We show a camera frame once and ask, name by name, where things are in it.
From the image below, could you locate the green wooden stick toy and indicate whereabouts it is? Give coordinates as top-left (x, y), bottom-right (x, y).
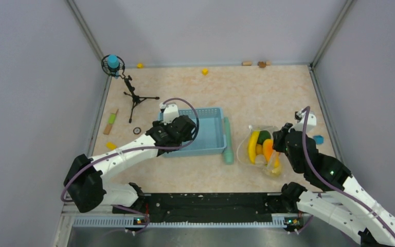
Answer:
top-left (103, 108), bottom-right (119, 135)

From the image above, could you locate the blue small block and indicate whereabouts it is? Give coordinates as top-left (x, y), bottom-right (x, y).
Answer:
top-left (313, 135), bottom-right (325, 145)

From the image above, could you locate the orange yellow mango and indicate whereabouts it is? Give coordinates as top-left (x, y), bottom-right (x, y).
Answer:
top-left (262, 139), bottom-right (274, 163)

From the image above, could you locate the light blue plastic basket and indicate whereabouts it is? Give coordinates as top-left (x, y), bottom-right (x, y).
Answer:
top-left (163, 107), bottom-right (226, 158)

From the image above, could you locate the clear zip top bag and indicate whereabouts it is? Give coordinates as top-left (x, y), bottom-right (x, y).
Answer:
top-left (236, 125), bottom-right (282, 178)

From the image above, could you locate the yellow banana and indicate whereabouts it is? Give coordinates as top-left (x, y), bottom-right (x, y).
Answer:
top-left (247, 131), bottom-right (260, 164)

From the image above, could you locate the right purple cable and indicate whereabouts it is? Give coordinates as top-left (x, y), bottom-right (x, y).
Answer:
top-left (300, 105), bottom-right (395, 247)

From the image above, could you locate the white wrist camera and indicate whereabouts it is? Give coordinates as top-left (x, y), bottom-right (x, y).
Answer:
top-left (292, 110), bottom-right (317, 133)
top-left (159, 103), bottom-right (179, 125)

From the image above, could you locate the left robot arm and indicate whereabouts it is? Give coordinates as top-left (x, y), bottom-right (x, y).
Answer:
top-left (61, 115), bottom-right (199, 213)

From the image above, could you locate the brown nut at wall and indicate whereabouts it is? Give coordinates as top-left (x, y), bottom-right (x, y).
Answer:
top-left (257, 61), bottom-right (267, 68)

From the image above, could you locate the green lime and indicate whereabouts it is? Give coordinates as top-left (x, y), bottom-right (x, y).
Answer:
top-left (257, 130), bottom-right (272, 145)

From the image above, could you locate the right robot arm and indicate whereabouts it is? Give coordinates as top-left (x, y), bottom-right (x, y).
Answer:
top-left (272, 123), bottom-right (395, 246)

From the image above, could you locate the yellow block left side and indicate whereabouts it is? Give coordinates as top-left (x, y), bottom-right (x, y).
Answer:
top-left (105, 142), bottom-right (117, 150)

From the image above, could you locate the teal foam roller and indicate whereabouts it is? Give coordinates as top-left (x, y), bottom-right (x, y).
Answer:
top-left (222, 117), bottom-right (235, 165)

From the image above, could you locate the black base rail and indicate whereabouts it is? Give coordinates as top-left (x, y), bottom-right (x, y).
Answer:
top-left (131, 192), bottom-right (300, 224)

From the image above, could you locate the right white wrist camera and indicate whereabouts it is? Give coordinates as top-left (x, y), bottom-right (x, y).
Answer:
top-left (292, 110), bottom-right (317, 133)

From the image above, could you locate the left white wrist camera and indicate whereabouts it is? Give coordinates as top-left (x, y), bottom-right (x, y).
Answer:
top-left (159, 103), bottom-right (179, 125)

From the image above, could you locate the orange potato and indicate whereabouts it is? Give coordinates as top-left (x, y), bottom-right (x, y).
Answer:
top-left (255, 144), bottom-right (263, 155)

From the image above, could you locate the beige garlic bulb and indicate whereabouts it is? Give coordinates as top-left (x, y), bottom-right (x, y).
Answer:
top-left (255, 155), bottom-right (267, 166)

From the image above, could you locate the cork at wall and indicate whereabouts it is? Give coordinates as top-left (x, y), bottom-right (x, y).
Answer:
top-left (242, 61), bottom-right (253, 66)

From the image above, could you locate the blue microphone on tripod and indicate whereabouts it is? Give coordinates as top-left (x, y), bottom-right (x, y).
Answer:
top-left (100, 55), bottom-right (160, 123)

